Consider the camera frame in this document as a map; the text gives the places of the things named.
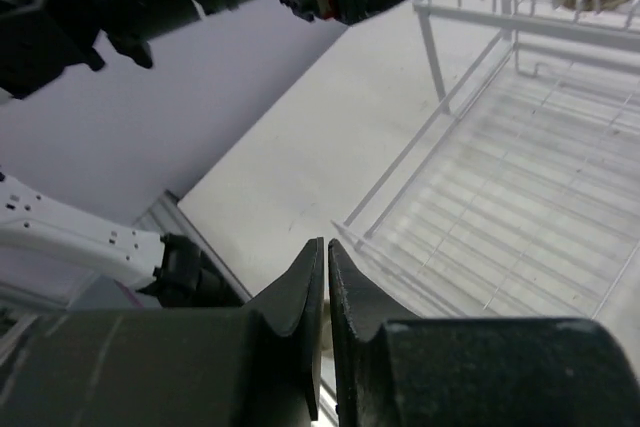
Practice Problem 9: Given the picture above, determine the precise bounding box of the aluminium mounting rail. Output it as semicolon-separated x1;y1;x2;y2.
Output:
135;192;251;308

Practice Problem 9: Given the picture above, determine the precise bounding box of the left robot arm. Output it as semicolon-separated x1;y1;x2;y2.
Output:
1;0;405;221

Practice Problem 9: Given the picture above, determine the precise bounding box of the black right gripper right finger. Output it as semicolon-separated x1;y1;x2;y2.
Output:
328;240;639;426

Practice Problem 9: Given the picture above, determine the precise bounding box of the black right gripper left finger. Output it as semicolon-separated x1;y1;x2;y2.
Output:
1;238;324;426

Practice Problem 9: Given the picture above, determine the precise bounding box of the white wire dish rack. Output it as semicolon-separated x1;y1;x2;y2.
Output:
336;0;639;328

